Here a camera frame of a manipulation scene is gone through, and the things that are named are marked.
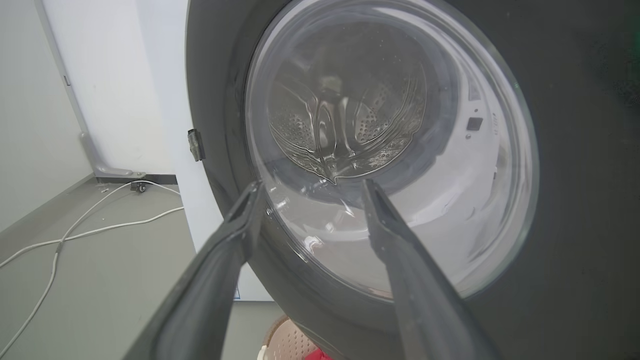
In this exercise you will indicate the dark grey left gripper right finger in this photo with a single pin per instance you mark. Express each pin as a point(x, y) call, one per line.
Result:
point(425, 290)

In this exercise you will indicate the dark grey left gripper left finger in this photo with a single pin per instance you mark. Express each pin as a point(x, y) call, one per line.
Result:
point(210, 280)

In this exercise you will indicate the dark grey washing machine door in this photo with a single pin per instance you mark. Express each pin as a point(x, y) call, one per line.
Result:
point(575, 200)

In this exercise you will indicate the white washing machine body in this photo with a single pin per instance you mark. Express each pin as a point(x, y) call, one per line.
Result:
point(165, 100)

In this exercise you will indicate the pink perforated laundry basket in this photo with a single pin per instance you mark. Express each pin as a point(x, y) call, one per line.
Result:
point(290, 345)

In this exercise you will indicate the red garment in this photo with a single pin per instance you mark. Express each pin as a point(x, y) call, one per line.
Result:
point(317, 355)

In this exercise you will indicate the grey partition frame with caster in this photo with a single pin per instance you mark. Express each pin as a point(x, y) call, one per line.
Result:
point(100, 160)

